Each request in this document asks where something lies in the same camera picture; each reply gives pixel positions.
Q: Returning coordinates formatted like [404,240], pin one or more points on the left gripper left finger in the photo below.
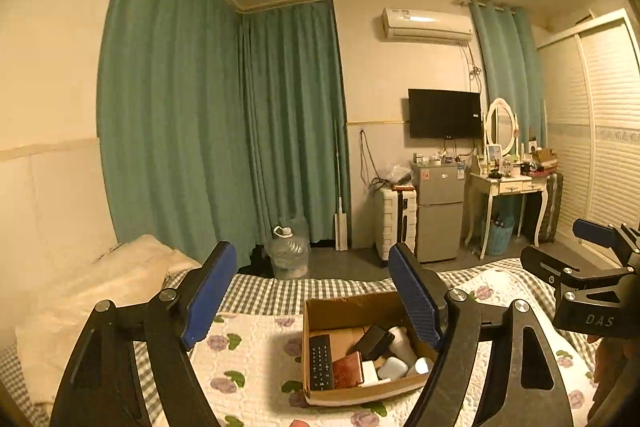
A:
[101,384]

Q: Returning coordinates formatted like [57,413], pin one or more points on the grey UGREEN charger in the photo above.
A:
[373,343]

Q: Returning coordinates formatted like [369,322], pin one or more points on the black remote control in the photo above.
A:
[320,363]

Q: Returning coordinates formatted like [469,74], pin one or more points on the oval vanity mirror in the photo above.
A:
[501,131]

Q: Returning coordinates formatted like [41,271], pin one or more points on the white flat mop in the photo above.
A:
[340,218]

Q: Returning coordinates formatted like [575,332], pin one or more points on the white dressing table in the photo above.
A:
[495,190]

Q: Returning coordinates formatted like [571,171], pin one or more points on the white rectangular power adapter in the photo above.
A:
[370,375]

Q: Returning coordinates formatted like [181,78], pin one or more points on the person's right hand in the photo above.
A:
[611,355]

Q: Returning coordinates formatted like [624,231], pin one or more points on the white louvered wardrobe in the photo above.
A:
[591,99]

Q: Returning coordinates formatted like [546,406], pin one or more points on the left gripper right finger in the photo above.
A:
[523,384]

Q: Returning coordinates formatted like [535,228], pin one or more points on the white wall charger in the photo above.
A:
[422,366]

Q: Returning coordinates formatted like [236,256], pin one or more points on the black wall television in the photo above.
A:
[444,114]

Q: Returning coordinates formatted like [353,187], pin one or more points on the green side curtain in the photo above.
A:
[512,66]

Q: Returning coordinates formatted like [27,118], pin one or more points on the dark suitcase by wardrobe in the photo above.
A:
[550,221]

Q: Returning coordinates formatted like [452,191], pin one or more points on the silver mini fridge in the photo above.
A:
[440,194]

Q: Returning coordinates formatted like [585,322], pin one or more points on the blue laundry basket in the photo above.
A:
[499,235]

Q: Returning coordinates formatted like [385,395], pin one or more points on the light blue earbuds case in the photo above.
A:
[392,369]

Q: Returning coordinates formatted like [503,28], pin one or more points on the clear water jug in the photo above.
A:
[289,249]

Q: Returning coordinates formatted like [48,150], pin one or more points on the white air conditioner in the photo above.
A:
[419,25]

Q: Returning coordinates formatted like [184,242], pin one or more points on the open cardboard box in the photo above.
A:
[345,320]

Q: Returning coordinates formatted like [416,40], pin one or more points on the white round jar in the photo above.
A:
[401,345]

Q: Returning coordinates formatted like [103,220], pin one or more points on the green window curtain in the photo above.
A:
[216,125]

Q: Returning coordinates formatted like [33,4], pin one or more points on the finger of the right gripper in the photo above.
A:
[621,239]
[558,273]

